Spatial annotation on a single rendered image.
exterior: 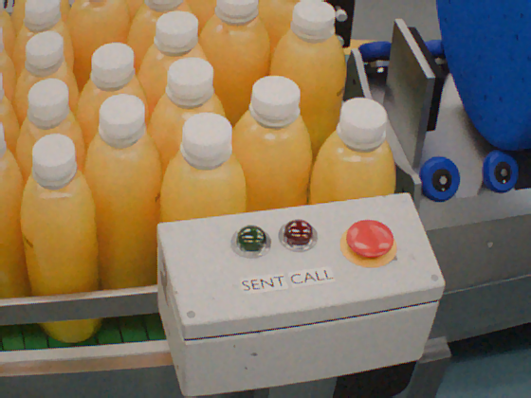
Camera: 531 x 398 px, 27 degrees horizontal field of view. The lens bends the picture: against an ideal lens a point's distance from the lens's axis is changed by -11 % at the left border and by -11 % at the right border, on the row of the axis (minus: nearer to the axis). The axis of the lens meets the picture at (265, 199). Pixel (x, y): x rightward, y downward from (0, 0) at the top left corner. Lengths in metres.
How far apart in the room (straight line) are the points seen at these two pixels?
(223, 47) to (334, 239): 0.28
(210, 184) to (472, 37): 0.38
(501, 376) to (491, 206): 1.07
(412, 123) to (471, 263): 0.16
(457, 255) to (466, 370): 1.03
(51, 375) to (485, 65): 0.54
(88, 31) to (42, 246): 0.27
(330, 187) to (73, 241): 0.22
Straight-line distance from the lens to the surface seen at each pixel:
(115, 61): 1.01
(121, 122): 0.94
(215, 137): 0.93
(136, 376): 1.06
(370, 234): 0.88
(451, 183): 1.15
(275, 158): 0.99
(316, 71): 1.09
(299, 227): 0.88
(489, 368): 2.24
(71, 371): 1.05
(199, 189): 0.95
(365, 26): 2.96
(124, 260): 1.03
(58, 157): 0.92
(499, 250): 1.23
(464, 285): 1.24
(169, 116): 1.00
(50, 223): 0.94
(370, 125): 0.96
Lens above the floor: 1.75
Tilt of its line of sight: 45 degrees down
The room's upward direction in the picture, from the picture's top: 6 degrees clockwise
